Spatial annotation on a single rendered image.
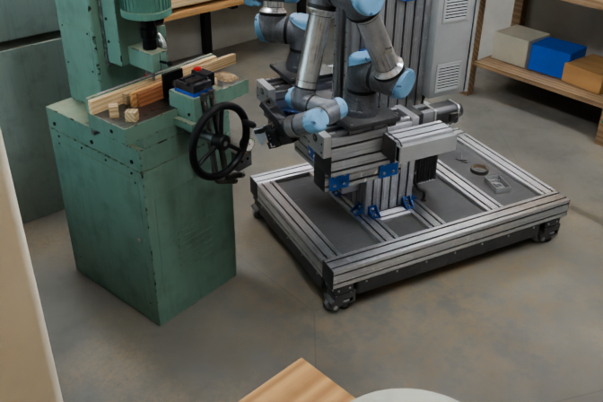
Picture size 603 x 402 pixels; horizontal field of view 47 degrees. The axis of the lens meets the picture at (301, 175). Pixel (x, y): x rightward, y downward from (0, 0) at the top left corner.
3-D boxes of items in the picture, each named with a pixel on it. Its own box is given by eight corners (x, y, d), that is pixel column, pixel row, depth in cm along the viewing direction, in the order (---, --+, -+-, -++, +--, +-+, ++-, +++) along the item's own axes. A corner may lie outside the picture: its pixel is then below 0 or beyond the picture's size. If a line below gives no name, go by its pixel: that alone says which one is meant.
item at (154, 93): (140, 107, 247) (138, 94, 244) (137, 106, 248) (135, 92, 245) (183, 90, 260) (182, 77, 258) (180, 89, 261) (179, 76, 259)
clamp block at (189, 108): (195, 123, 243) (193, 100, 238) (169, 113, 250) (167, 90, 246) (224, 110, 253) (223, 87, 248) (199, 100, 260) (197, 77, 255)
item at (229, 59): (126, 105, 249) (125, 94, 247) (123, 103, 250) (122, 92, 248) (236, 63, 286) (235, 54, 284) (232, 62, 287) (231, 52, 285)
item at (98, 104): (92, 115, 241) (91, 101, 238) (89, 113, 242) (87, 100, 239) (217, 67, 281) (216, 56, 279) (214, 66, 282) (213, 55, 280)
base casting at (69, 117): (141, 174, 244) (138, 151, 239) (48, 126, 275) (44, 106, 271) (231, 131, 274) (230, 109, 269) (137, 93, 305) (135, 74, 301)
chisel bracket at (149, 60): (153, 77, 249) (152, 55, 245) (129, 67, 257) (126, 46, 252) (170, 72, 254) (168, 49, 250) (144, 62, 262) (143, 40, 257)
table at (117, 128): (144, 154, 229) (142, 138, 226) (88, 127, 246) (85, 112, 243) (267, 99, 269) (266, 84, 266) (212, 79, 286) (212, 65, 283)
